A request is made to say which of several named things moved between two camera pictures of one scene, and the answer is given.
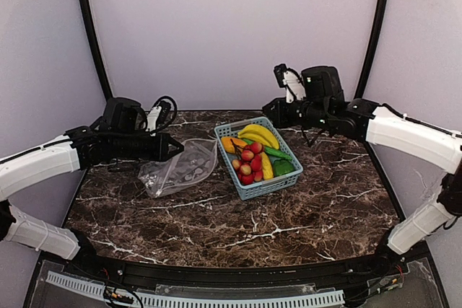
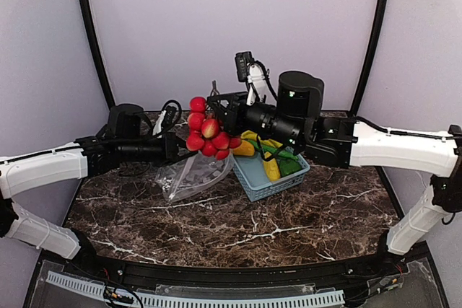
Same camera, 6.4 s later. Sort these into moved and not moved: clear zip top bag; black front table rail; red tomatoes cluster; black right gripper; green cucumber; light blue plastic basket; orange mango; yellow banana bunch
Moved: black right gripper; orange mango; light blue plastic basket; red tomatoes cluster; clear zip top bag
Not moved: green cucumber; yellow banana bunch; black front table rail
